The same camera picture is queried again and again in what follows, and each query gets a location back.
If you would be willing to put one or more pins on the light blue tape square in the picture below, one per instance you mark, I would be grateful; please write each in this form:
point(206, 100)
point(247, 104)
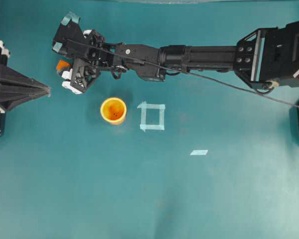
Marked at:
point(152, 116)

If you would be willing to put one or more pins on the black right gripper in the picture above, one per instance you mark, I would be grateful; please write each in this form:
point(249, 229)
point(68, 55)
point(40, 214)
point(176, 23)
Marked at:
point(82, 75)

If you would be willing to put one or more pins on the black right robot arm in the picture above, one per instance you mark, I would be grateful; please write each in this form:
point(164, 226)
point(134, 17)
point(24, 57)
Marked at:
point(265, 59)

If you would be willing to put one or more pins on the orange cube block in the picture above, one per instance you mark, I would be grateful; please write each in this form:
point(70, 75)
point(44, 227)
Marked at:
point(62, 66)

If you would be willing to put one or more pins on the light blue tape strip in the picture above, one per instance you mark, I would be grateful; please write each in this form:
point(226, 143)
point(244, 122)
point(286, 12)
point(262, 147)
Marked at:
point(199, 152)

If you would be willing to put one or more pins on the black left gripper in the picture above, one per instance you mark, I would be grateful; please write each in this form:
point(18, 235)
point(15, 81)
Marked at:
point(12, 96)

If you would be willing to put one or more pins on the yellow orange plastic cup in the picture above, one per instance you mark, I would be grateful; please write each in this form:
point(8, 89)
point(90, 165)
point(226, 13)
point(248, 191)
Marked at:
point(113, 110)

